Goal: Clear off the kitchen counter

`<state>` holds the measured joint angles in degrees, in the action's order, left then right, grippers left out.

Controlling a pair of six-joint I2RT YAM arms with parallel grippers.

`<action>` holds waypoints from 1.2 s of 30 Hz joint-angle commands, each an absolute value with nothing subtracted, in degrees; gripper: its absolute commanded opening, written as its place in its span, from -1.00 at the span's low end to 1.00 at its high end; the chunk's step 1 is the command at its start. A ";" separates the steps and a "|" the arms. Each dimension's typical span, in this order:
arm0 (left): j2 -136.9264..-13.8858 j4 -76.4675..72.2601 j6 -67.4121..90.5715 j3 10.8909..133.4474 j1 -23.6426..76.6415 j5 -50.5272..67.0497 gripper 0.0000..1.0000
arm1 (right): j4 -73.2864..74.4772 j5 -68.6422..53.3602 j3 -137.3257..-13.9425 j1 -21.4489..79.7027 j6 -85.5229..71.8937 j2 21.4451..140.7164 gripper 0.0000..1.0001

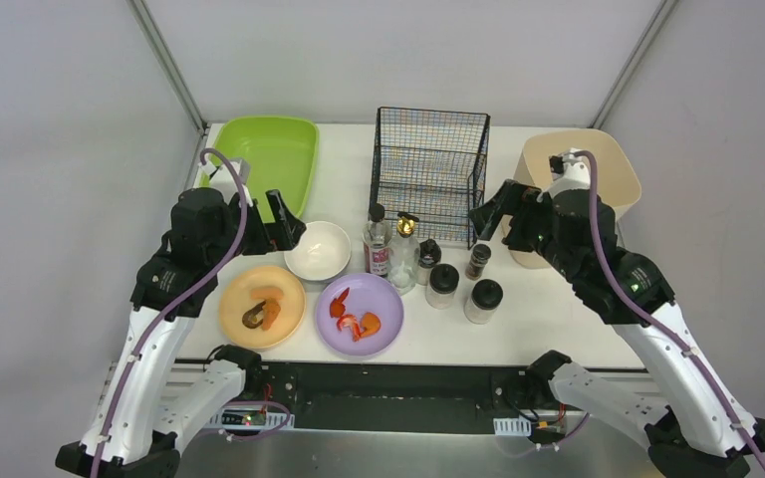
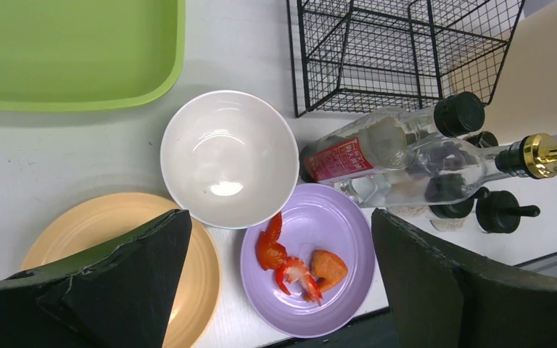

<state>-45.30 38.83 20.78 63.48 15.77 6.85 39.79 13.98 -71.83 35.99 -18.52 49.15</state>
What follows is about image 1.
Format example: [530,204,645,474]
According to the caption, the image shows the pepper grinder jar black lid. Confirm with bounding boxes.
[425,263,459,310]

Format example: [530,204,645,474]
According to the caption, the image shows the salt grinder jar black lid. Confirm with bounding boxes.
[464,279,504,325]

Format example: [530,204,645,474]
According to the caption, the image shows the yellow plate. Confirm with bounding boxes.
[218,266,306,350]

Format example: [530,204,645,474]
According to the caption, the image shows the black wire basket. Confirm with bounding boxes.
[369,106,491,249]

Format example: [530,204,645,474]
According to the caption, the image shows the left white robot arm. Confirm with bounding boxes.
[55,187,306,477]

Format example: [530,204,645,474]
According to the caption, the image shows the red white shrimp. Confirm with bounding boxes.
[336,314,362,342]

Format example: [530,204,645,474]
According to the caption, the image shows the orange melon slice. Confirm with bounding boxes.
[250,286,284,301]

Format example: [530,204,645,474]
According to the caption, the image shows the clear bottle gold pourer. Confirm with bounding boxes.
[387,212,419,296]

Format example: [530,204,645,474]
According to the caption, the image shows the clear bottle red label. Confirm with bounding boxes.
[363,203,392,278]

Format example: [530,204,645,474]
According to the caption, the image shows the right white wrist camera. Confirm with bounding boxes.
[541,148,591,198]

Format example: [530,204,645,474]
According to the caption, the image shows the white ceramic bowl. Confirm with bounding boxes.
[284,221,352,282]

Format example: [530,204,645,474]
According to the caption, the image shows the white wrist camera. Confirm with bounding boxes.
[200,158,252,205]
[541,148,591,198]

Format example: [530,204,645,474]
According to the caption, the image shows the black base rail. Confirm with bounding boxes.
[235,361,560,435]

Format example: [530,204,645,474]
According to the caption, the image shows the small brown spice bottle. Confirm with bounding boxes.
[465,244,492,280]

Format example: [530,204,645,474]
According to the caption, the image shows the orange chicken wing piece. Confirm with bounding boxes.
[359,313,382,339]

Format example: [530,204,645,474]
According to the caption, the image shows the beige plastic bin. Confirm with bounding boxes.
[501,129,640,276]

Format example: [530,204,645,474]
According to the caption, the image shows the green plastic tub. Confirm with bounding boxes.
[212,116,320,222]

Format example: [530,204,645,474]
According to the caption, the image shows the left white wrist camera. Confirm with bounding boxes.
[200,158,252,205]

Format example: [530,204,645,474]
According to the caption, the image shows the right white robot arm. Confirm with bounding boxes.
[469,180,765,477]

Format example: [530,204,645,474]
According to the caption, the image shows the white spice jar black cap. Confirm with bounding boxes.
[416,238,442,286]

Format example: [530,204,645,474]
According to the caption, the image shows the purple plate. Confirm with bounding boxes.
[314,273,404,358]

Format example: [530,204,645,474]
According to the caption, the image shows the orange food piece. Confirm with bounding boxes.
[261,299,281,331]

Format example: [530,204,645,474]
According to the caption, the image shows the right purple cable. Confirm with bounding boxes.
[572,149,765,478]

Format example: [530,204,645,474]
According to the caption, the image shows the red pepper piece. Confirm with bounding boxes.
[329,288,350,319]

